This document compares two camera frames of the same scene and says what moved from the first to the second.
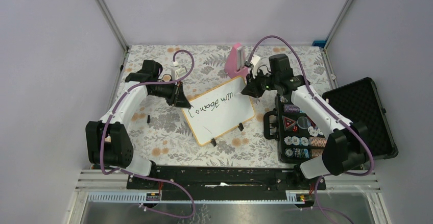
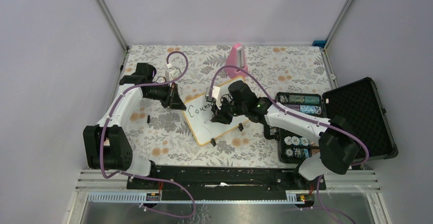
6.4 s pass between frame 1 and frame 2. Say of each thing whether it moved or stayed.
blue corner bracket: stayed
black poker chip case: stayed
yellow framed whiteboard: stayed
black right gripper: moved
